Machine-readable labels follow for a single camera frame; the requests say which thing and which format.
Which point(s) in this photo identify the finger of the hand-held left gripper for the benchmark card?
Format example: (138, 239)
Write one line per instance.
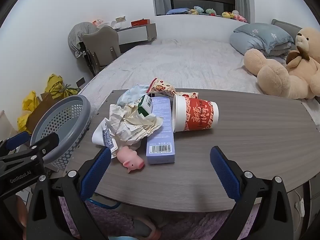
(47, 142)
(16, 140)

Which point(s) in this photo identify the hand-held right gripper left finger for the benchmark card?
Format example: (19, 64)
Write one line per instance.
(96, 172)

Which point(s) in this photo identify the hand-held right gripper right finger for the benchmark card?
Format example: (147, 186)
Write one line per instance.
(225, 172)

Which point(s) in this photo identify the grey perforated plastic basket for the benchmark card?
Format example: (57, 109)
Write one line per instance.
(62, 120)

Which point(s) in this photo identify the blue-backed playing card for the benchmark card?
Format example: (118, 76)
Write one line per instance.
(109, 140)

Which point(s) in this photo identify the printed paper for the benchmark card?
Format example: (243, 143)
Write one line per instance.
(130, 127)

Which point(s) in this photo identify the red and white paper cup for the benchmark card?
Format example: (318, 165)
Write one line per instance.
(197, 115)

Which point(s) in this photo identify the long purple cardboard box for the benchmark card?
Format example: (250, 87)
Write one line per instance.
(161, 142)

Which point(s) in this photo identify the green and white carton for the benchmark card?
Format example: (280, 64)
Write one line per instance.
(144, 105)

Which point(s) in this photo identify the person's left forearm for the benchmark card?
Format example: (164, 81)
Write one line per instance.
(22, 215)

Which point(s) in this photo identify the brown cardboard box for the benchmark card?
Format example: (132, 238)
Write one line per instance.
(40, 112)

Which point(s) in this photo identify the pink pig toy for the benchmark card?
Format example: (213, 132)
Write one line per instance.
(130, 158)

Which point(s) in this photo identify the yellow plastic bag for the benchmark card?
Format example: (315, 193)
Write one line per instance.
(53, 85)
(28, 105)

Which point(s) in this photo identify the white tissue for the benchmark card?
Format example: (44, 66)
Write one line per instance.
(98, 133)

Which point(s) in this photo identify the purple fuzzy cloth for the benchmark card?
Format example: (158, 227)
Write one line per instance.
(120, 220)

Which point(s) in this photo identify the yellow printed sack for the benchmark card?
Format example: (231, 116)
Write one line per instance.
(71, 92)

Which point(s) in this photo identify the pink slipper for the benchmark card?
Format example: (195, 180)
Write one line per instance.
(147, 227)

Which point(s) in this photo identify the white power strip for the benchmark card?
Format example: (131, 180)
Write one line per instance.
(299, 206)

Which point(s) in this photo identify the light blue wipes packet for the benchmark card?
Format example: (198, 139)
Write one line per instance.
(131, 93)

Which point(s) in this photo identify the red printed snack packet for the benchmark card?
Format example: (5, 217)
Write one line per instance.
(160, 86)

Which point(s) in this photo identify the grey upholstered chair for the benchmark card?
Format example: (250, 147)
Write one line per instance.
(101, 47)

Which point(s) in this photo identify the grey cloth on chair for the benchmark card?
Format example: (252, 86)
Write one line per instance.
(77, 36)

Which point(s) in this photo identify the large beige teddy bear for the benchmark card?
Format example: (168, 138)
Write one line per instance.
(282, 77)

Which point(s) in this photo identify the bed with white sheet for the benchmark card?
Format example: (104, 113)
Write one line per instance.
(180, 62)

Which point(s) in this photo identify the pink desk ornament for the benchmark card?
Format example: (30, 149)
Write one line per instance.
(98, 22)

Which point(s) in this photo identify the folded light blue quilt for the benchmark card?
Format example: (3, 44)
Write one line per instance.
(260, 37)

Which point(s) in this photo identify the grey and white desk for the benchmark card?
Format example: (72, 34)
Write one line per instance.
(137, 33)

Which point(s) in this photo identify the small white box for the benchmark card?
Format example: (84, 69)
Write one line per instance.
(120, 19)

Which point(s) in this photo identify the red box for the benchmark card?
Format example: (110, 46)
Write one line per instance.
(140, 22)

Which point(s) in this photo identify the pink plush toy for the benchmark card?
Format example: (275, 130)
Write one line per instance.
(240, 17)

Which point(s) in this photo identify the grey padded headboard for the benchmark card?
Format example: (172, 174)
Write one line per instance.
(287, 27)

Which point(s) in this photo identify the green and red plush toy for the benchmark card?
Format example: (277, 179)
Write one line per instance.
(210, 12)

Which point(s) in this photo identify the blue and yellow plush toy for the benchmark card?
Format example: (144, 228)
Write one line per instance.
(196, 10)

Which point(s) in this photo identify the blue cushion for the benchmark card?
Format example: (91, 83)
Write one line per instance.
(178, 11)

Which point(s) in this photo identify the blue tube frame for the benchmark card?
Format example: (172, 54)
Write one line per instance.
(105, 204)

